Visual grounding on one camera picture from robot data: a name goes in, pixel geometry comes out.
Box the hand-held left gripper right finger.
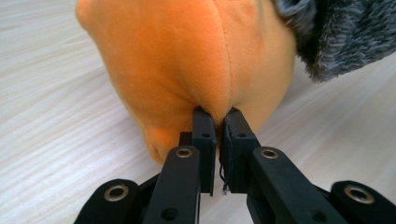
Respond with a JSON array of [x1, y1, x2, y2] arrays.
[[219, 106, 262, 194]]

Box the orange plush toy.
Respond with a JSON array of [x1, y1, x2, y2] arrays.
[[75, 0, 297, 165]]

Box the grey fuzzy plush cover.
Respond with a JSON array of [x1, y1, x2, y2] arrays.
[[272, 0, 396, 83]]

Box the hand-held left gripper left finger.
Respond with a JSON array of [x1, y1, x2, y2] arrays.
[[178, 105, 218, 197]]

